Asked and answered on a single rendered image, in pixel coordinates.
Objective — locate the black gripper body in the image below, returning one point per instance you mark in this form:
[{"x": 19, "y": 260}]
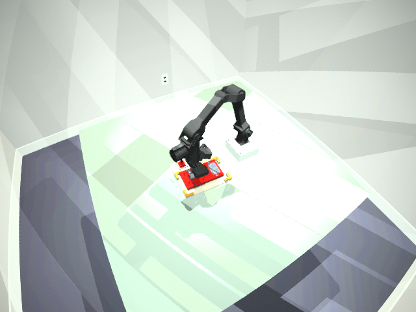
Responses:
[{"x": 200, "y": 169}]

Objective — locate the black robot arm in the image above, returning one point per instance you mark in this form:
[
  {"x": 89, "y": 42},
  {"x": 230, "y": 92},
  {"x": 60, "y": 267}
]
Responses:
[{"x": 194, "y": 129}]

